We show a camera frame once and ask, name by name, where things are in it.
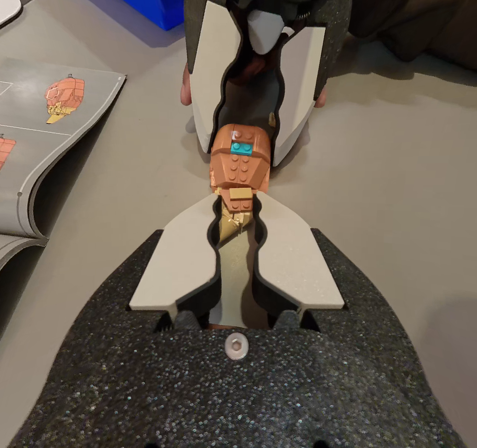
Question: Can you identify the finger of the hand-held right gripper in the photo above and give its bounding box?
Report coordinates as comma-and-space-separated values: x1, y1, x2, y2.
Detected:
189, 0, 243, 155
271, 26, 327, 168

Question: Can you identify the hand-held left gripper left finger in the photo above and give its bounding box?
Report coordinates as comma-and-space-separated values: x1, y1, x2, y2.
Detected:
128, 194, 222, 326

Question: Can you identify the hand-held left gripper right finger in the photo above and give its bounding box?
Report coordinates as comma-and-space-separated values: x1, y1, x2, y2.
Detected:
253, 192, 346, 315

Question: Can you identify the orange toy brick model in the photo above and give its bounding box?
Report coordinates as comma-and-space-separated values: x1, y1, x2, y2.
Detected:
208, 123, 271, 247

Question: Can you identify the person's right hand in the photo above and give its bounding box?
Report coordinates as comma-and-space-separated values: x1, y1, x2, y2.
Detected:
180, 45, 328, 108

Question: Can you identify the grey instruction booklet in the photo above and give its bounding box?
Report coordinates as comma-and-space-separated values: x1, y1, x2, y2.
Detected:
0, 57, 128, 272

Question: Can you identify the white rounded object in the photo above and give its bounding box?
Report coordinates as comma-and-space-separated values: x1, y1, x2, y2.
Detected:
0, 0, 24, 29

